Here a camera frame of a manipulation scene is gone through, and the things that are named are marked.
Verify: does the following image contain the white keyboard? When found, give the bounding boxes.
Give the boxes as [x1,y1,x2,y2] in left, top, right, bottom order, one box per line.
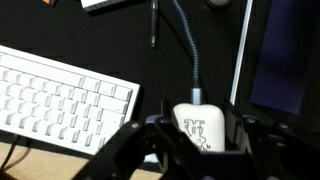
[0,46,140,155]

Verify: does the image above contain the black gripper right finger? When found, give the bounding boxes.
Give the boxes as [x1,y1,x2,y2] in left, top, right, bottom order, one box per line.
[223,101,320,180]

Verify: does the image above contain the round grey tag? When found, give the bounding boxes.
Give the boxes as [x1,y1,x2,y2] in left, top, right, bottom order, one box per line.
[206,0,232,9]

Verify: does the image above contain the white box with black dot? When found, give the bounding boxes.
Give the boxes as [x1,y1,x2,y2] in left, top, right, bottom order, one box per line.
[80,0,125,12]

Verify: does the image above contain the black desk mat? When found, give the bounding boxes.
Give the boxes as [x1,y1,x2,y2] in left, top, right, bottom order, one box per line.
[0,0,319,146]

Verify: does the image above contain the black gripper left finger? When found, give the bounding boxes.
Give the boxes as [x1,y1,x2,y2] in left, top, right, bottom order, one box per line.
[74,112,218,180]

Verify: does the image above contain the black pen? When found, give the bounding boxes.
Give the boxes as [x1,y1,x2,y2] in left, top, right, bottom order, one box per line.
[150,0,159,48]

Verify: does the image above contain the white charger block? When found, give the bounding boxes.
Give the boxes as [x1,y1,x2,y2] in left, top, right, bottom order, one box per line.
[173,103,225,152]

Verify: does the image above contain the black tablet with white edge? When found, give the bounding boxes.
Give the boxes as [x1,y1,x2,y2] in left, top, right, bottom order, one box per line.
[230,0,319,115]

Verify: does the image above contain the braided charger cable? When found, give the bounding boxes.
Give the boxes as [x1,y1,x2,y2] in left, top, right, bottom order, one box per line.
[170,0,205,106]

